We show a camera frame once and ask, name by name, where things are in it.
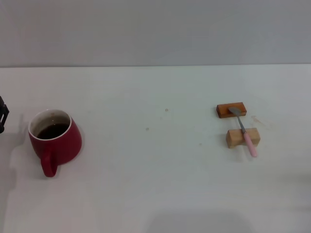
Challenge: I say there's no red ceramic coffee cup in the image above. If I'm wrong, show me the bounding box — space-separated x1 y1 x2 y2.
28 109 83 178

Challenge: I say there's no pink handled metal spoon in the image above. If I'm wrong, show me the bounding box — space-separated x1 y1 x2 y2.
227 107 258 158

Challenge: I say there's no dark brown wooden block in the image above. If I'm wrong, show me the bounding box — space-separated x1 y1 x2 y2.
216 102 248 119

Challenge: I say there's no light wooden block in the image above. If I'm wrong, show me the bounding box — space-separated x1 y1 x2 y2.
225 127 261 149

